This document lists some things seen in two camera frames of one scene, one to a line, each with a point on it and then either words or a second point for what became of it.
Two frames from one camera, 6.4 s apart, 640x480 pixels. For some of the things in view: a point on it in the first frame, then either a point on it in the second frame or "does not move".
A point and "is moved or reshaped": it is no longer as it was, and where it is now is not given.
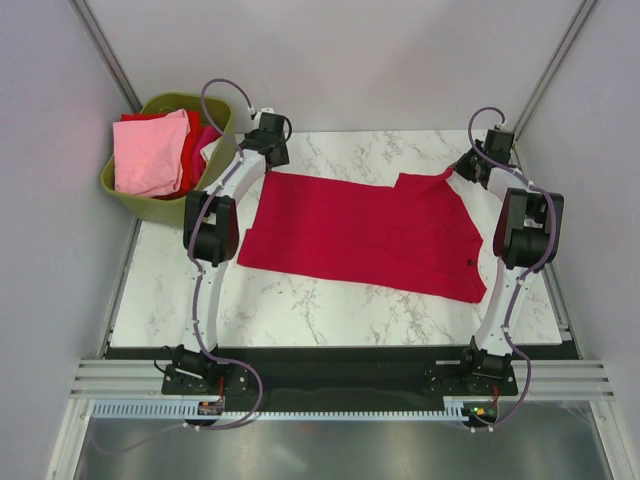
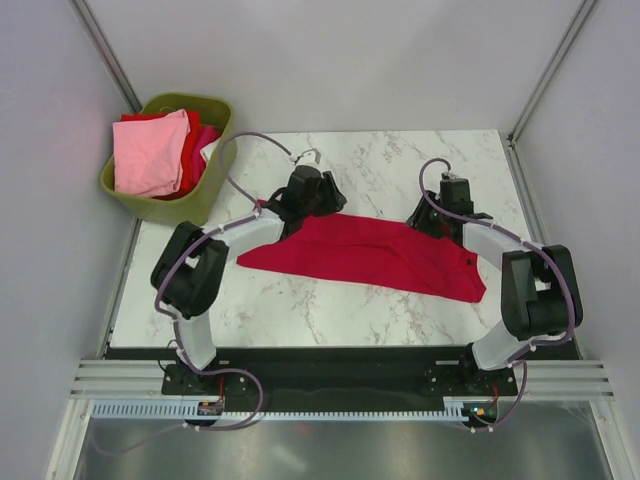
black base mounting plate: x=337 y=379 does not move
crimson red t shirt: x=413 y=238 is moved or reshaped
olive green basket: x=172 y=210 does not move
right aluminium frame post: x=582 y=14 does not move
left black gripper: x=284 y=152 → x=334 y=200
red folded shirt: x=194 y=123 does not move
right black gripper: x=461 y=165 → x=419 y=216
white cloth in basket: x=207 y=151 does not move
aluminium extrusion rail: x=122 y=379 does not move
